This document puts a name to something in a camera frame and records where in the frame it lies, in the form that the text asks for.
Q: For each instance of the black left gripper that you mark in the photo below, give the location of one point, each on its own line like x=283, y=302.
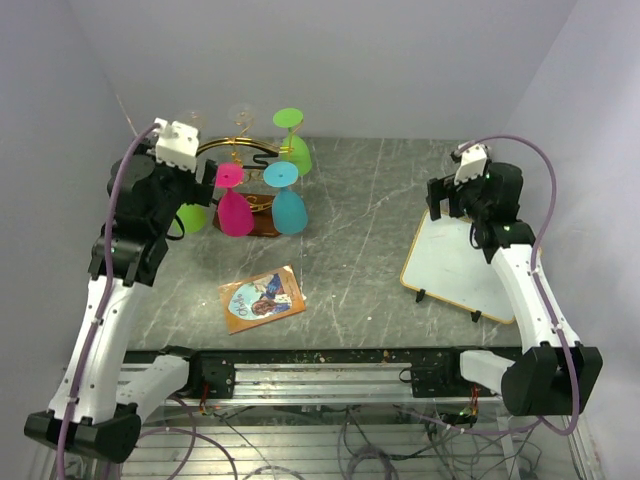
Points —
x=195, y=192

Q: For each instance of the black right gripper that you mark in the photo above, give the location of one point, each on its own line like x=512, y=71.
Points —
x=444, y=187

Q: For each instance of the light green plastic wine glass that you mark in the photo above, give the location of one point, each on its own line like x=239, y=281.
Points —
x=190, y=218

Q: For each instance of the pink plastic wine glass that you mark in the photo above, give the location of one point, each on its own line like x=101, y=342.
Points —
x=234, y=211

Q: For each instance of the blue plastic wine glass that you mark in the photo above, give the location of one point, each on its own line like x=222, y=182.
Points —
x=289, y=213

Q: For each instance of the clear wine glass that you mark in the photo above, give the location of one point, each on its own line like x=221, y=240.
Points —
x=242, y=115

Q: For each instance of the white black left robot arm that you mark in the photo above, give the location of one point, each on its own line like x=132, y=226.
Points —
x=92, y=413

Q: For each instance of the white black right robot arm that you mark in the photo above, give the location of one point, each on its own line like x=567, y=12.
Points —
x=556, y=372

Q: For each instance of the clear glass hanging on rack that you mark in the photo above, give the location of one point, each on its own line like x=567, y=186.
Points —
x=192, y=118

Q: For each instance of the small framed whiteboard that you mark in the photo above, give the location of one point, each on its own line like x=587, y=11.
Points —
x=443, y=265

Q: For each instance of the Othello picture book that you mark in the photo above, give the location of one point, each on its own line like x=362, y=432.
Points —
x=261, y=299

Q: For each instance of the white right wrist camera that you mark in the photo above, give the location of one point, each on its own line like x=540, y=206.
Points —
x=472, y=159

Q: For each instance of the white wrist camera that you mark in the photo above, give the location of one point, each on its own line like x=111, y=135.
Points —
x=472, y=159
x=176, y=145

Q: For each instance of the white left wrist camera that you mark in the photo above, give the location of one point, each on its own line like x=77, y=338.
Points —
x=176, y=145

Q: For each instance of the aluminium extrusion rail base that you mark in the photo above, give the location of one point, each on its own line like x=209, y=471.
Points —
x=247, y=384

